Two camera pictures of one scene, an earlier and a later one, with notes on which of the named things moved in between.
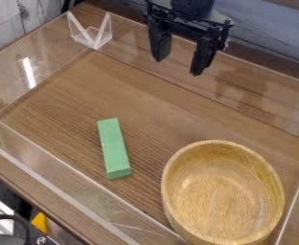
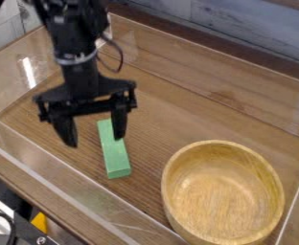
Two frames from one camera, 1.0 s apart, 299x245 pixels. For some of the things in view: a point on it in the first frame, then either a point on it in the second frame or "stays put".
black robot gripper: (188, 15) → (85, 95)
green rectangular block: (113, 148) stays put
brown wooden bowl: (223, 193) stays put
